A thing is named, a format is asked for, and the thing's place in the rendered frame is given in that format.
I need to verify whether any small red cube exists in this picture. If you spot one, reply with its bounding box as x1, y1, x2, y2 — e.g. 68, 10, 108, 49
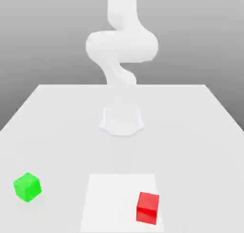
135, 191, 160, 226

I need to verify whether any small green cube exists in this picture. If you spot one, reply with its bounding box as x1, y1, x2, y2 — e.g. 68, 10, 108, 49
12, 172, 42, 203

